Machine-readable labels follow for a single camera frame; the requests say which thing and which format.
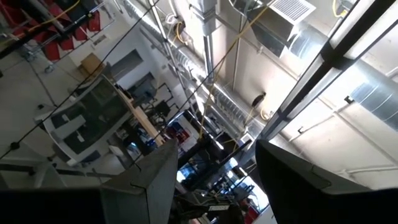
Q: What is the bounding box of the silver spiral ceiling duct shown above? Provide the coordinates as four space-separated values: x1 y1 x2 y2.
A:
287 23 398 133

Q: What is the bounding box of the grey office chair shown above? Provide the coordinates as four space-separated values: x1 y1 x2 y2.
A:
33 74 135 167

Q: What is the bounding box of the black hanging cable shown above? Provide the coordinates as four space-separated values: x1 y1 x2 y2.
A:
129 46 237 170
0 0 162 160

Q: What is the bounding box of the wooden desk top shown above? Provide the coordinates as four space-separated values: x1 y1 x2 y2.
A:
113 82 166 147

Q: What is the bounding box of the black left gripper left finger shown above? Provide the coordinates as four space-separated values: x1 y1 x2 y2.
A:
0 139 178 224

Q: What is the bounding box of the red bin rack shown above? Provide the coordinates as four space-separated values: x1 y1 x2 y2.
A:
0 0 103 62

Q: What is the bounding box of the white ceiling air diffuser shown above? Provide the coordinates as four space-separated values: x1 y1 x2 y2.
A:
248 0 317 59

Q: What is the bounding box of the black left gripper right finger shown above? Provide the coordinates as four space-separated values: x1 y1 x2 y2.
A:
255 139 398 224

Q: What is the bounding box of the cardboard box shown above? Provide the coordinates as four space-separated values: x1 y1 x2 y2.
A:
80 52 104 75

